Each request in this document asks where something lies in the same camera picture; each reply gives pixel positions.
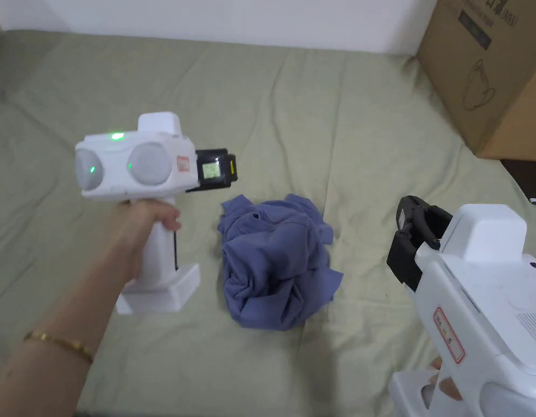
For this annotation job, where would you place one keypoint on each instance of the brown cardboard carton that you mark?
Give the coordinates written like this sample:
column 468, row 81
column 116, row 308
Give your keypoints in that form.
column 502, row 78

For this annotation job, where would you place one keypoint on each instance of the bed with pale green sheet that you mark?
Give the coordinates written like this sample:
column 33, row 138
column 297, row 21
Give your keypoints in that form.
column 294, row 108

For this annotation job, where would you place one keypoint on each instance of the person's right hand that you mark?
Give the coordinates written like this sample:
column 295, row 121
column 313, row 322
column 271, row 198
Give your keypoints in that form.
column 449, row 388

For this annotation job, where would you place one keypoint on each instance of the blue shirt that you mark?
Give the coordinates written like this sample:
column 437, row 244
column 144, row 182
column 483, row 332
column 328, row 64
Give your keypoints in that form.
column 272, row 265

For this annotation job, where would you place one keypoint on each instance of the person's left forearm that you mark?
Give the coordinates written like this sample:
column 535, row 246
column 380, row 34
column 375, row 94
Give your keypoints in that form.
column 46, row 373

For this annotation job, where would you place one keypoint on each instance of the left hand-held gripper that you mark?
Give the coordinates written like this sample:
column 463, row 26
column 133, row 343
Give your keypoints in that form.
column 120, row 167

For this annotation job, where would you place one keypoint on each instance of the person's left hand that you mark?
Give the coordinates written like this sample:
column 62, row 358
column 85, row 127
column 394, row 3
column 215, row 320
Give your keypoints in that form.
column 128, row 234

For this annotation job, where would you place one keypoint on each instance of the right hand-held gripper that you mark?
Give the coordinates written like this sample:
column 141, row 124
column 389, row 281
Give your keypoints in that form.
column 489, row 304

